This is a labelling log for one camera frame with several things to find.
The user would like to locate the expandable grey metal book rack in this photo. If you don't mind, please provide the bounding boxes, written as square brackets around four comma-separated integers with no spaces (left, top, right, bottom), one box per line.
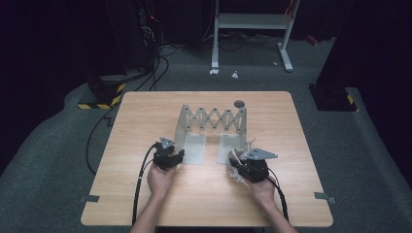
[174,104,249,166]

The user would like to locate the white cloth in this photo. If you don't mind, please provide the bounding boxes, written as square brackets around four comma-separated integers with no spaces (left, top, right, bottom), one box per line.
[226,139,260,183]

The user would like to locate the person's right hand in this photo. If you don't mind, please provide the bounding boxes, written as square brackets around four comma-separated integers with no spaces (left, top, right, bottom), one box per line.
[246,176,277,208]

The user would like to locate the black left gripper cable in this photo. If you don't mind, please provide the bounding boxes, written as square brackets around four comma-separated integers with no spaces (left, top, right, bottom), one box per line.
[131,144,160,226]

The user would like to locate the black base with yellow mark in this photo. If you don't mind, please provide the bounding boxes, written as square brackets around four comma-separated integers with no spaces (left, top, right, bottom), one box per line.
[308,83,360,113]

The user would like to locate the bundle of black floor cables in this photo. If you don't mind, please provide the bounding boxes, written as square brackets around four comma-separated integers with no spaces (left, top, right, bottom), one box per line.
[134,45,170,92]

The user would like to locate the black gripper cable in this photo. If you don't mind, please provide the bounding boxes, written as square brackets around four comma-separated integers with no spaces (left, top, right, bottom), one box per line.
[131,144,160,226]
[266,168,291,221]

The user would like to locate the person's left hand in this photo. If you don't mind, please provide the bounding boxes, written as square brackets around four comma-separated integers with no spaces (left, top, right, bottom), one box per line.
[147,165,178,197]

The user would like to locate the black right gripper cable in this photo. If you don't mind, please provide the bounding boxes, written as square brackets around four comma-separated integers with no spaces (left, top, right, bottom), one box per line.
[266,168,291,221]

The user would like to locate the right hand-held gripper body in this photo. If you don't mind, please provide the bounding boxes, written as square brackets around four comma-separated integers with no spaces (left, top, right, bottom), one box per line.
[241,148,279,184]

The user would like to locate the red object on floor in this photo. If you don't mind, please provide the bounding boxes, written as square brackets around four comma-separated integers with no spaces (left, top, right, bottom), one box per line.
[305,34,320,47]

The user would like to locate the thin black floor cable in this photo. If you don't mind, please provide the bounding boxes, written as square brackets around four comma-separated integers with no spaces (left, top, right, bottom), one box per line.
[85,103,121,176]

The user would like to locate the white metal stand frame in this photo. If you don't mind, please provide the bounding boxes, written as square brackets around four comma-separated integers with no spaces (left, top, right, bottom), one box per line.
[211,0,301,73]

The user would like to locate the black cables under stand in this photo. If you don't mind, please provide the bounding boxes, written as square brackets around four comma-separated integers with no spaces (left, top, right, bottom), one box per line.
[202,30,283,52]

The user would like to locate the black yellow striped base block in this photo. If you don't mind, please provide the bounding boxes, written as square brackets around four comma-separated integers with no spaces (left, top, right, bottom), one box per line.
[77,76,126,111]

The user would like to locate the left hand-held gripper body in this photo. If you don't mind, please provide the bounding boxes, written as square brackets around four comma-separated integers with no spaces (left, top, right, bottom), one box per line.
[153,136,181,172]

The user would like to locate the black equipment rack with wires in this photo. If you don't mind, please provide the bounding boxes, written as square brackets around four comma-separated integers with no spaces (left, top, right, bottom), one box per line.
[137,0,164,73]

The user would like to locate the grey tape strip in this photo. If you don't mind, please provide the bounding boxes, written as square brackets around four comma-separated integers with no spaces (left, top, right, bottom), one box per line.
[314,191,337,205]
[80,194,101,204]

